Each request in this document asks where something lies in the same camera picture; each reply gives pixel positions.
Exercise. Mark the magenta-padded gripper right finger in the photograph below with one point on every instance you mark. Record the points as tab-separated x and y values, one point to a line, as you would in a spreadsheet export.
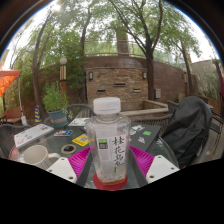
143	160

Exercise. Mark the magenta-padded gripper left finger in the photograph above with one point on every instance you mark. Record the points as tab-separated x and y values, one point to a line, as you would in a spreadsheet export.
78	161

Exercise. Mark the clear plastic drink bottle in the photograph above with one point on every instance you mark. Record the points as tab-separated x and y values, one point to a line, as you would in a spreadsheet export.
108	146

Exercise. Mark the roll of tape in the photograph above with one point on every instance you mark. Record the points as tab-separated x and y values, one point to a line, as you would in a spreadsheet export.
63	149

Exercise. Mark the small yellow card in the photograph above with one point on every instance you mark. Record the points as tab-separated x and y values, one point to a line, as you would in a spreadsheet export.
81	140

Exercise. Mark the dark laptop with stickers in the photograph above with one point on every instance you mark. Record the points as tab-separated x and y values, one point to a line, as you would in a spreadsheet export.
146	136

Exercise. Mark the white printed booklet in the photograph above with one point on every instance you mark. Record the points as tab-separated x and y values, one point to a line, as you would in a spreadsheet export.
79	122

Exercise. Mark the grey wicker chair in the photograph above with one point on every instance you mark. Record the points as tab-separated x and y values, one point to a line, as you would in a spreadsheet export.
6	136
81	108
156	120

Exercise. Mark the white ribbed mug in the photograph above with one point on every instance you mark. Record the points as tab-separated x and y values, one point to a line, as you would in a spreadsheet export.
35	155

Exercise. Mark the black backpack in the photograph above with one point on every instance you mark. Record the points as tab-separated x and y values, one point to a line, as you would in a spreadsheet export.
188	130

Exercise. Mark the blue yellow striped bollard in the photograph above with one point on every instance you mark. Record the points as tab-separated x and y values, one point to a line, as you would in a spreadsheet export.
38	115

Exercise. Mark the potted plant in teal pot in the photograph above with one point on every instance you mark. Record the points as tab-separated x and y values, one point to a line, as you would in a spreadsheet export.
55	100

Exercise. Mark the large forked tree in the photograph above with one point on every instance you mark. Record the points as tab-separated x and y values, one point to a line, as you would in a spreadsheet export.
150	80

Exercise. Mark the black metal chair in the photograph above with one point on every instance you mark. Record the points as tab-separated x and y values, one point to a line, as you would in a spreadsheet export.
218	120

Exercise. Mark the orange canopy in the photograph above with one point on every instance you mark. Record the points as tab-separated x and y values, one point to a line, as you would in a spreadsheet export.
8	81

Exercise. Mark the closed maroon patio umbrella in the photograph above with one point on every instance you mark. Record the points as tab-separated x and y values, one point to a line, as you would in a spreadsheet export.
221	83

